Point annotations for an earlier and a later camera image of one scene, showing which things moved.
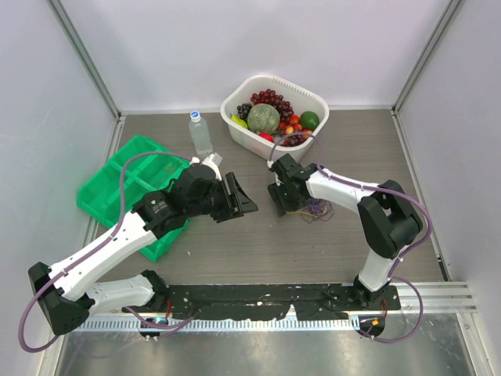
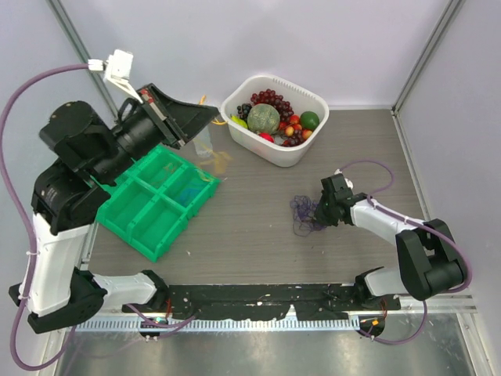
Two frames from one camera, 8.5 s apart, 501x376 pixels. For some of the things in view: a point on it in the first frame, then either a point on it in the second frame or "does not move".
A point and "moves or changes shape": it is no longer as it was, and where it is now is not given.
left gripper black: x=241 y=202 → x=178 y=121
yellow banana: x=239 y=121 does not move
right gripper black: x=282 y=206 → x=322 y=217
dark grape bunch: x=243 y=111 does not move
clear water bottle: x=200 y=136 does not move
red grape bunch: x=268 y=96 does not move
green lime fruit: x=309 y=121 does not move
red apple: x=267 y=136 does not move
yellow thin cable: x=308 y=214 moves or changes shape
